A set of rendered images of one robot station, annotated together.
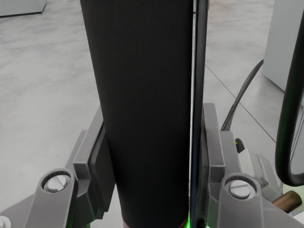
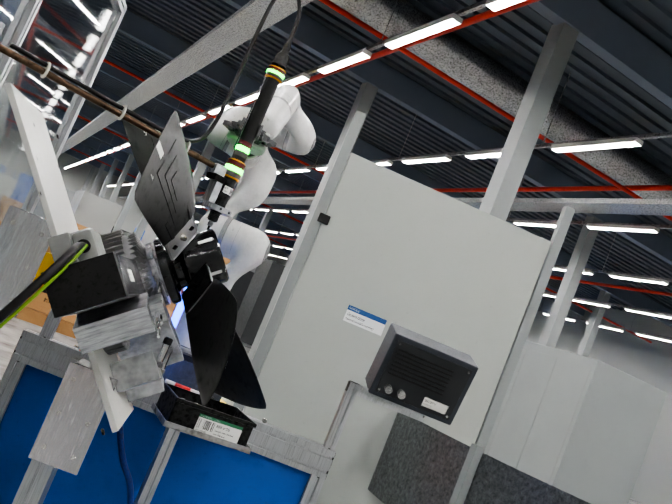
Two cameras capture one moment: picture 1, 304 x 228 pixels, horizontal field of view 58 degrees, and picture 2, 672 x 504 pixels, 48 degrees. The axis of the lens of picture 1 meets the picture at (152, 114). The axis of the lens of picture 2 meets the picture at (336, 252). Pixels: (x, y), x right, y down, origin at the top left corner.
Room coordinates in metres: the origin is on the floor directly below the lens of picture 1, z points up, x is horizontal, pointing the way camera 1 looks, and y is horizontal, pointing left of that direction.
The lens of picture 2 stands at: (1.82, -0.15, 1.15)
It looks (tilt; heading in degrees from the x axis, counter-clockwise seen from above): 6 degrees up; 165
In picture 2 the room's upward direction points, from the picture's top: 22 degrees clockwise
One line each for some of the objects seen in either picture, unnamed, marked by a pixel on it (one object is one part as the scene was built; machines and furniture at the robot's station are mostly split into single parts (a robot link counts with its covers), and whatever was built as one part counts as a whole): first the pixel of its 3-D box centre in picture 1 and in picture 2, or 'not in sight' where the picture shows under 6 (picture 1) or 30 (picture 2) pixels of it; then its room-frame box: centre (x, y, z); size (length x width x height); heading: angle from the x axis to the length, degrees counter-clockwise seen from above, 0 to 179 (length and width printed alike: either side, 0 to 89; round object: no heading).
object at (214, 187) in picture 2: not in sight; (220, 190); (0.09, -0.01, 1.36); 0.09 x 0.07 x 0.10; 117
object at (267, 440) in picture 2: not in sight; (178, 405); (-0.26, 0.15, 0.82); 0.90 x 0.04 x 0.08; 82
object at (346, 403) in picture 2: not in sight; (341, 415); (-0.20, 0.57, 0.96); 0.03 x 0.03 x 0.20; 82
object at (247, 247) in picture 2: not in sight; (233, 260); (-0.49, 0.16, 1.25); 0.19 x 0.12 x 0.24; 74
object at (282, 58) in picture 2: not in sight; (250, 131); (0.09, 0.00, 1.52); 0.04 x 0.04 x 0.46
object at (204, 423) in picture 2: not in sight; (204, 415); (-0.09, 0.19, 0.84); 0.22 x 0.17 x 0.07; 98
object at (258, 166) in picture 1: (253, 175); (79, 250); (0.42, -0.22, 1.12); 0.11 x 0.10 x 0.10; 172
